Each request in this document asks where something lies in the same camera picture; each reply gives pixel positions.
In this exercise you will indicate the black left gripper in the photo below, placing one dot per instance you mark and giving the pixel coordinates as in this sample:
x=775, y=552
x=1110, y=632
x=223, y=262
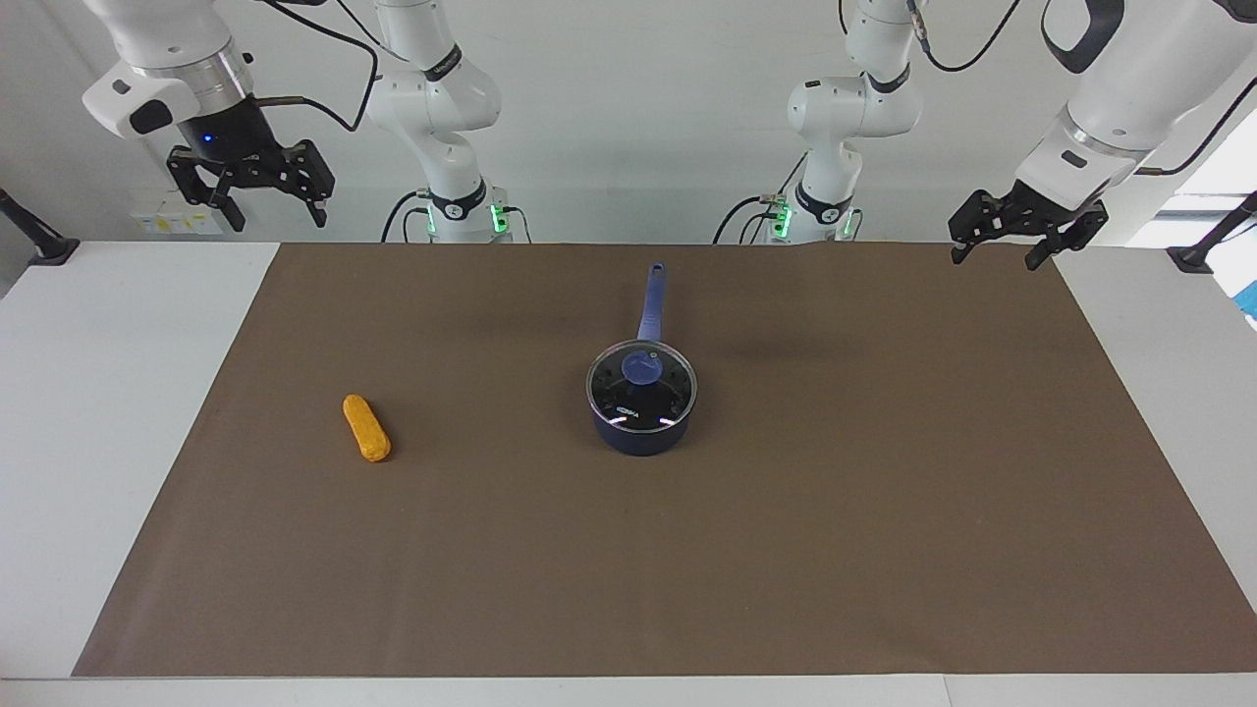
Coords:
x=1041, y=214

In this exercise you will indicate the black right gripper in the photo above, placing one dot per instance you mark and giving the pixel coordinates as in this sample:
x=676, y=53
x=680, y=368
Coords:
x=231, y=137

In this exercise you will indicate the orange bread stick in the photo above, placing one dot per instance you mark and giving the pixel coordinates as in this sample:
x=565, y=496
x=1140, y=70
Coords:
x=366, y=429

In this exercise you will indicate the glass lid with purple knob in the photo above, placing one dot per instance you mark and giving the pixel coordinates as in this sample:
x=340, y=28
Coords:
x=641, y=383

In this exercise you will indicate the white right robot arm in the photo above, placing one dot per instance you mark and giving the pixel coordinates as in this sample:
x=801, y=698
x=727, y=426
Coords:
x=432, y=108

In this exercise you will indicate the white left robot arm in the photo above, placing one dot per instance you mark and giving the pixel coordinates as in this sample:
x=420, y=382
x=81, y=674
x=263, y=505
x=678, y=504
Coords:
x=1110, y=98

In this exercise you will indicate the blue object at table edge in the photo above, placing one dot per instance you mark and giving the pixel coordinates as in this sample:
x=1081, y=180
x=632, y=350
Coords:
x=1249, y=299

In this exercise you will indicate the brown table mat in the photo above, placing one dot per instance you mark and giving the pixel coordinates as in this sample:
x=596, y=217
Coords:
x=628, y=550

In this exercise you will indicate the white wall socket box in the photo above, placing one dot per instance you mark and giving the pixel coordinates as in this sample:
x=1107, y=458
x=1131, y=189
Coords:
x=162, y=221

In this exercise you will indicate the black clamp mount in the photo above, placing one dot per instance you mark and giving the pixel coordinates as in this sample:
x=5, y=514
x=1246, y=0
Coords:
x=44, y=245
x=1203, y=250

